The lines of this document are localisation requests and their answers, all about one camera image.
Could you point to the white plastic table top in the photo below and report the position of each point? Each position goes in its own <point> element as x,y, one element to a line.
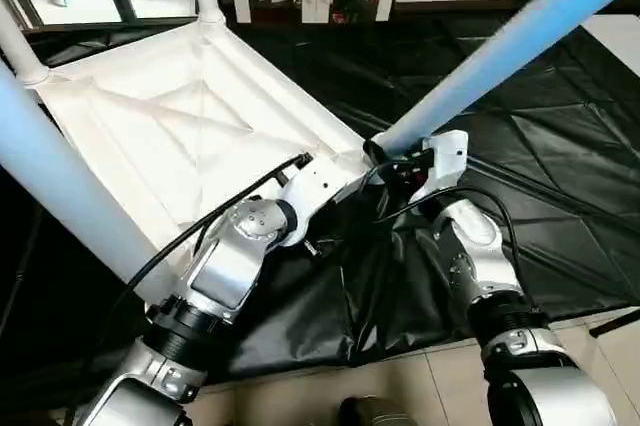
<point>190,116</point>

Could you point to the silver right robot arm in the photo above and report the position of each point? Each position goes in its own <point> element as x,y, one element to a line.
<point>485,266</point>

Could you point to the black work mat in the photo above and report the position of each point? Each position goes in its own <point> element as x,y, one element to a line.
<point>520,116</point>

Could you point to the white flat board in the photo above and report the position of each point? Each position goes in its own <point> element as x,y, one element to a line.
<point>620,31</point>

